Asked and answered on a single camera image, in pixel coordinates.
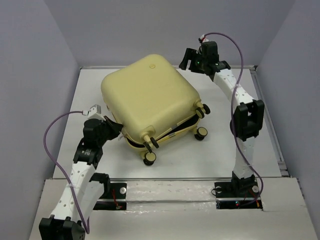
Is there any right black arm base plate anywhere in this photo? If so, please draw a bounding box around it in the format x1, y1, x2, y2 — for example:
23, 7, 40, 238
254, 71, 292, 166
211, 181, 263, 210

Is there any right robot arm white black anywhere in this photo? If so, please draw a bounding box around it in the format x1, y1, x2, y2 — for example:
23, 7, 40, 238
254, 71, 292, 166
178, 41, 265, 199

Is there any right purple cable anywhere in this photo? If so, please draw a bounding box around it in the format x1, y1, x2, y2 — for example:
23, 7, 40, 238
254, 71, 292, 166
203, 31, 265, 208

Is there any yellow hard-shell suitcase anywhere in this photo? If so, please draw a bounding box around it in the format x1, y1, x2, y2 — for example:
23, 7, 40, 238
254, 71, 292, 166
100, 54, 211, 166

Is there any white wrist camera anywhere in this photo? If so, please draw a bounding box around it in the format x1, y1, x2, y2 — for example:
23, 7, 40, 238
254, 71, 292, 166
198, 34, 210, 47
87, 104, 105, 121

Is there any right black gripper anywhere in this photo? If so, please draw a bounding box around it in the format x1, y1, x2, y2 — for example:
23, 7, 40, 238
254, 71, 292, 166
178, 48, 207, 74

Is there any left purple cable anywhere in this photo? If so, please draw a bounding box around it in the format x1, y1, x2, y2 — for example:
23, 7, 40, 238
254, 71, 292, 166
43, 110, 91, 235

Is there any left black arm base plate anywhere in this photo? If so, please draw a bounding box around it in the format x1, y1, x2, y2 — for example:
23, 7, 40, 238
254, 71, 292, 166
93, 182, 127, 211

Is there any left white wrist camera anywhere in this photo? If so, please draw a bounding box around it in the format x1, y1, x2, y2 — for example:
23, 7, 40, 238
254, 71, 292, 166
87, 104, 105, 121

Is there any purple cable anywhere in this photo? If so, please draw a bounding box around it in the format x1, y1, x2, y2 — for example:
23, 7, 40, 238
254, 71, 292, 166
43, 110, 91, 235
203, 31, 265, 208

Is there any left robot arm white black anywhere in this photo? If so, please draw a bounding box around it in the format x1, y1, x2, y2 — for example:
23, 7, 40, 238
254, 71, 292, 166
38, 116, 123, 240

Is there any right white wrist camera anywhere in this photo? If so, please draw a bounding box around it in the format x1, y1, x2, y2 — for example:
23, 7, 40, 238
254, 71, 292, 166
198, 34, 210, 47

